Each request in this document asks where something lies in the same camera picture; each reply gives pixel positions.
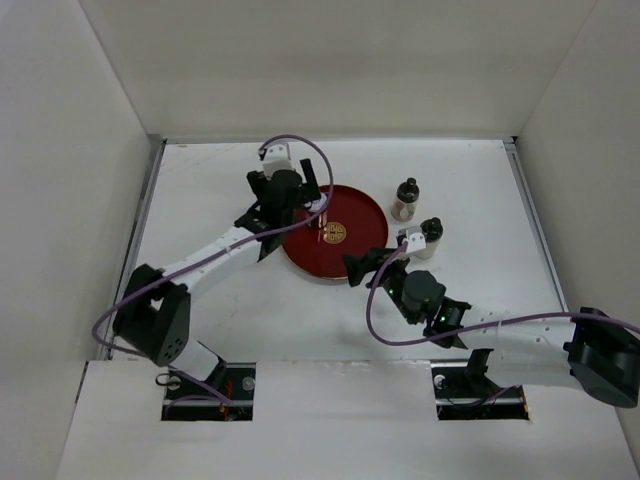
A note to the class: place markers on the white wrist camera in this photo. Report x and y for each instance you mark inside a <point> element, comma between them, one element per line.
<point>275,157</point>
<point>411,241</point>

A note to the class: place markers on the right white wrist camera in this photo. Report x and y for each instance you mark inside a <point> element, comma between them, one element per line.
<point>411,241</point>

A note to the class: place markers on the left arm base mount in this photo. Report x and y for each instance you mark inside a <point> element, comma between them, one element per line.
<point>185,401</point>

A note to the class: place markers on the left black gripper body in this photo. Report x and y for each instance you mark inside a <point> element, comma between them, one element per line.
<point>303,200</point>

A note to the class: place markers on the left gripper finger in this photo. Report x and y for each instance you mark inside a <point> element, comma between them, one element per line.
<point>256,180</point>
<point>310,188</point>

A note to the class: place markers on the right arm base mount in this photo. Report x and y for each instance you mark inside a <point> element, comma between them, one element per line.
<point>464,393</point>

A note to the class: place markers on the brown spice bottle black cap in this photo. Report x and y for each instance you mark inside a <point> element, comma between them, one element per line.
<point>406,198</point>

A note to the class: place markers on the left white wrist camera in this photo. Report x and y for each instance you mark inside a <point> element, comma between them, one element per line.
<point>275,157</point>

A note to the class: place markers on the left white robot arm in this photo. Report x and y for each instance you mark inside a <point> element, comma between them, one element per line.
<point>156,318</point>

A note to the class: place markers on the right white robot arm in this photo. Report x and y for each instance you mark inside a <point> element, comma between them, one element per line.
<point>585,350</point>

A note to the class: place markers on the round red lacquer tray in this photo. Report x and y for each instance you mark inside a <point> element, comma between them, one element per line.
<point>354,223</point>

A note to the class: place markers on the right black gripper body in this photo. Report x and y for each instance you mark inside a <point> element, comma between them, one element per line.
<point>393,276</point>

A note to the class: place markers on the white spice bottle black cap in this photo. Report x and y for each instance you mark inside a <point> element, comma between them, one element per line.
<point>432,230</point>

